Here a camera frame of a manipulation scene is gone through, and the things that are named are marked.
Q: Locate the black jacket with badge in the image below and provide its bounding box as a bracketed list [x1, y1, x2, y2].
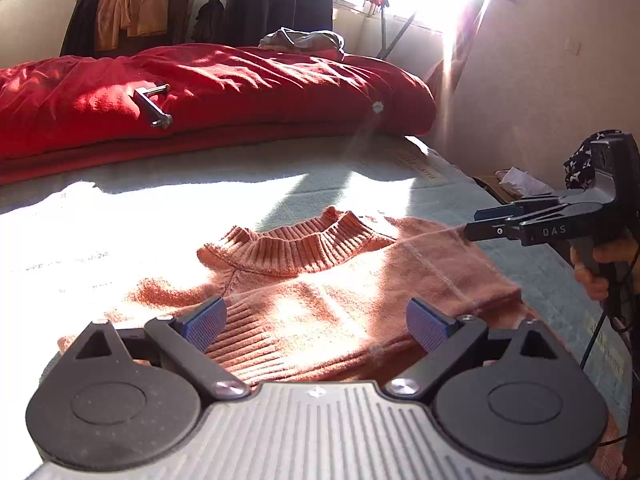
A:
[224, 0, 273, 48]

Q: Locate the dark olive hanging garment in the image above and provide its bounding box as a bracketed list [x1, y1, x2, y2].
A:
[191, 0, 226, 45]

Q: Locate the red quilt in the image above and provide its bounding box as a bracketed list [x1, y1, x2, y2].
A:
[0, 44, 436, 186]

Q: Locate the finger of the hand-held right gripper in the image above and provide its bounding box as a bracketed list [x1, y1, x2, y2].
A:
[472, 195, 566, 223]
[462, 220, 526, 246]

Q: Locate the white crumpled cloth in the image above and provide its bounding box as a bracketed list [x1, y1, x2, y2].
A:
[495, 167, 548, 197]

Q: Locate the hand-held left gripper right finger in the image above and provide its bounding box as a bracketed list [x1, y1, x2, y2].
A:
[385, 298, 562, 401]

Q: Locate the beige crumpled garment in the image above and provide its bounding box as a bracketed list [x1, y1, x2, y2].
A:
[259, 26, 347, 61]

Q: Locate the orange hanging garment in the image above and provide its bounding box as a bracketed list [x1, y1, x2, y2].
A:
[95, 0, 171, 52]

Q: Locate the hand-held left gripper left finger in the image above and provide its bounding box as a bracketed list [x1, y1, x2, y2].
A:
[64, 296, 250, 402]

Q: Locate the person's right hand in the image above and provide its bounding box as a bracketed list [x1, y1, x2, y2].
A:
[575, 237, 640, 301]

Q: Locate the black hanging garment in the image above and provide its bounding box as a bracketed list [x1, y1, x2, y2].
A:
[60, 0, 103, 57]

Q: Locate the dark star-print cloth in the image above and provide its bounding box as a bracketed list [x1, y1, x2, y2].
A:
[564, 131, 598, 191]

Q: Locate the metal clamp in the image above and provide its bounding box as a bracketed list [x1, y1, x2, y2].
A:
[132, 83, 173, 129]

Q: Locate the salmon knit sweater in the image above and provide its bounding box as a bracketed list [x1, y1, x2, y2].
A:
[57, 206, 626, 478]

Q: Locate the black cable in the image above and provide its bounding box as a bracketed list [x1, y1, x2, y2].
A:
[580, 305, 632, 448]

